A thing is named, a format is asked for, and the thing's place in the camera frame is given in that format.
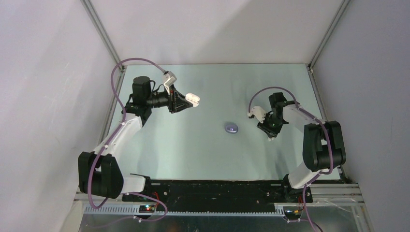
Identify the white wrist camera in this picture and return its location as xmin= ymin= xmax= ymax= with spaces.
xmin=247 ymin=106 xmax=267 ymax=123
xmin=162 ymin=71 xmax=177 ymax=95

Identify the white earbud charging case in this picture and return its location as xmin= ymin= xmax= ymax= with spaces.
xmin=185 ymin=93 xmax=200 ymax=107

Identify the purple cable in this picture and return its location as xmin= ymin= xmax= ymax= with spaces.
xmin=247 ymin=86 xmax=335 ymax=232
xmin=86 ymin=58 xmax=169 ymax=223

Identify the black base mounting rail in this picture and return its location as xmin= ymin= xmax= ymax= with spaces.
xmin=122 ymin=179 xmax=313 ymax=213

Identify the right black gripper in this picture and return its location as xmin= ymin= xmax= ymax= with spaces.
xmin=257 ymin=112 xmax=285 ymax=138

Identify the right controller board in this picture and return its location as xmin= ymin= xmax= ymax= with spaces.
xmin=283 ymin=210 xmax=303 ymax=222

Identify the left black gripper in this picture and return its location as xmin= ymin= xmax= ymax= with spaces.
xmin=146 ymin=84 xmax=192 ymax=114

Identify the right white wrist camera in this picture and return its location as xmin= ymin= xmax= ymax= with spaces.
xmin=247 ymin=106 xmax=267 ymax=123

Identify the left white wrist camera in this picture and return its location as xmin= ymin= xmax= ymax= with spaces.
xmin=162 ymin=71 xmax=177 ymax=95

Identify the controller board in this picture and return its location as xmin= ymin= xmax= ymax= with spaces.
xmin=138 ymin=204 xmax=156 ymax=214
xmin=283 ymin=210 xmax=303 ymax=222

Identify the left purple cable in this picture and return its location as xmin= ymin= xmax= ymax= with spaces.
xmin=86 ymin=58 xmax=169 ymax=223

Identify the right aluminium frame post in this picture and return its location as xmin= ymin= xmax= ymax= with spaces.
xmin=308 ymin=0 xmax=351 ymax=69

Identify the left aluminium frame post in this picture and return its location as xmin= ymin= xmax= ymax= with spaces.
xmin=80 ymin=0 xmax=121 ymax=64

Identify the purple earbud charging case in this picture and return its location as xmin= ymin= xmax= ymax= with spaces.
xmin=224 ymin=123 xmax=239 ymax=134

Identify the aluminium frame post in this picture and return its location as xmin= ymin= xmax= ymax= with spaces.
xmin=308 ymin=0 xmax=351 ymax=69
xmin=80 ymin=0 xmax=121 ymax=64

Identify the left controller board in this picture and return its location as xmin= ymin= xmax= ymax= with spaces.
xmin=138 ymin=204 xmax=156 ymax=214

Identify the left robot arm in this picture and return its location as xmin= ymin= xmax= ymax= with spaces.
xmin=78 ymin=72 xmax=200 ymax=201

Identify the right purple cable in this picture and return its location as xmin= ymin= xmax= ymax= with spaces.
xmin=247 ymin=86 xmax=335 ymax=232

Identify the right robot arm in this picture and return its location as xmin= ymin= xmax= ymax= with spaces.
xmin=248 ymin=92 xmax=346 ymax=202

